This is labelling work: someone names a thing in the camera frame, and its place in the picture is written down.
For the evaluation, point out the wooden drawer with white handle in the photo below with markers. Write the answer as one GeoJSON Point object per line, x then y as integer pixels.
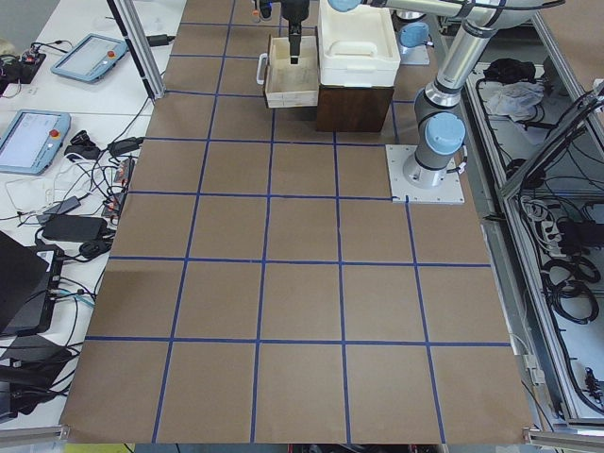
{"type": "Point", "coordinates": [285, 84]}

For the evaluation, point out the teach pendant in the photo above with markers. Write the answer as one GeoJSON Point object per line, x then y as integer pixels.
{"type": "Point", "coordinates": [32, 140]}
{"type": "Point", "coordinates": [91, 58]}

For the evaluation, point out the aluminium frame post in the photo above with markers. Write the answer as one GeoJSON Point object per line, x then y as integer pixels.
{"type": "Point", "coordinates": [127, 19]}

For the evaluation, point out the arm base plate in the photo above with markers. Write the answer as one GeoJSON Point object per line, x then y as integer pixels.
{"type": "Point", "coordinates": [412, 183]}

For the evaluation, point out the white plastic tray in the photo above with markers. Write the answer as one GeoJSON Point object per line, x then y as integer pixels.
{"type": "Point", "coordinates": [357, 48]}

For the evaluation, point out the dark brown wooden cabinet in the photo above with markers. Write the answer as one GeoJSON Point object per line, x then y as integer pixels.
{"type": "Point", "coordinates": [352, 109]}

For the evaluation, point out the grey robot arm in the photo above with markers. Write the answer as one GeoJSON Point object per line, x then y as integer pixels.
{"type": "Point", "coordinates": [441, 131]}

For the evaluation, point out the black power adapter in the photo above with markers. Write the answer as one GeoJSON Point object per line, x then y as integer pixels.
{"type": "Point", "coordinates": [74, 228]}

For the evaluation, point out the black laptop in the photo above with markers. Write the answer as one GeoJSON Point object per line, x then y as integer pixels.
{"type": "Point", "coordinates": [29, 277]}

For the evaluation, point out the teach pendant far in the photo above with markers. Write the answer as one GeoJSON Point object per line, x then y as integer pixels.
{"type": "Point", "coordinates": [91, 58]}

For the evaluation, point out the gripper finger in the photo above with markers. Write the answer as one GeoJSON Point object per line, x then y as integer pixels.
{"type": "Point", "coordinates": [294, 37]}

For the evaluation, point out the teach pendant near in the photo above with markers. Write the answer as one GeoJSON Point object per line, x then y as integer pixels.
{"type": "Point", "coordinates": [32, 140]}

